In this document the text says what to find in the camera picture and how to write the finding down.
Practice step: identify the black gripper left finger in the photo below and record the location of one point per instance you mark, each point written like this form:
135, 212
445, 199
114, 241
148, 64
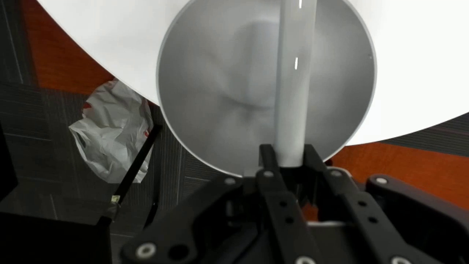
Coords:
280, 206

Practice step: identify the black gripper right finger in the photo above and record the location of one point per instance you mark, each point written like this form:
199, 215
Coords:
360, 215

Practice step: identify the white marker with black cap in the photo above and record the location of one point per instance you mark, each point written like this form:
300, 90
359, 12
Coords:
293, 98

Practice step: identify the white bowl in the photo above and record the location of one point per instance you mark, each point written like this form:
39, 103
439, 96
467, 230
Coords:
214, 98

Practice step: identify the thin black rod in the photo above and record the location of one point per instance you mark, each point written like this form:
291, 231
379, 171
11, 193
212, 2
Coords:
136, 164

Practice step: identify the crumpled white plastic bag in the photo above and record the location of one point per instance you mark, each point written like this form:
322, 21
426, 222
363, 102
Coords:
111, 133

